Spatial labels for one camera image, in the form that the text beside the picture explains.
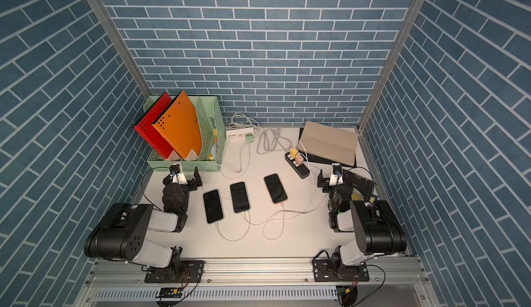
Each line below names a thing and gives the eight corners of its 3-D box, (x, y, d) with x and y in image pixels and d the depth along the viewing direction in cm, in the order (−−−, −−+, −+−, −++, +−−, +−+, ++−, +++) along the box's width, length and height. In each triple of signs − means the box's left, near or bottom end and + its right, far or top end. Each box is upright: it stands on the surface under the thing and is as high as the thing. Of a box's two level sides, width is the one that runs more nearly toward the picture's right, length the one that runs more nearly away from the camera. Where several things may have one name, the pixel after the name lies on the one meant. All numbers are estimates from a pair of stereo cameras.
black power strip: (302, 179, 101) (303, 176, 98) (282, 159, 109) (283, 155, 106) (310, 174, 103) (311, 170, 100) (290, 154, 111) (290, 150, 108)
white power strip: (227, 142, 114) (225, 137, 111) (226, 135, 117) (225, 130, 114) (255, 137, 117) (255, 132, 114) (254, 131, 120) (253, 126, 117)
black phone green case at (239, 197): (234, 214, 89) (233, 212, 87) (230, 186, 98) (229, 184, 96) (250, 210, 90) (250, 208, 89) (245, 183, 99) (244, 180, 97)
